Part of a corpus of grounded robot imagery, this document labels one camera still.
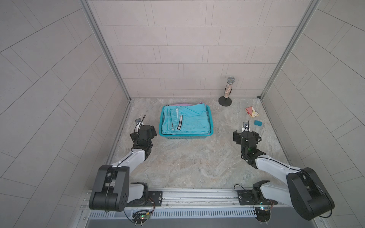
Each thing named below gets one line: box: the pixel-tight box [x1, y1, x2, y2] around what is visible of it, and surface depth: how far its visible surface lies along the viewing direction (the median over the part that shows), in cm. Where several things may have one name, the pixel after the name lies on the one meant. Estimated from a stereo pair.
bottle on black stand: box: [218, 76, 236, 107], surface depth 105 cm
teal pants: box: [161, 103, 212, 135], surface depth 92 cm
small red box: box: [245, 106, 260, 118], surface depth 107 cm
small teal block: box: [253, 120, 263, 127], surface depth 104 cm
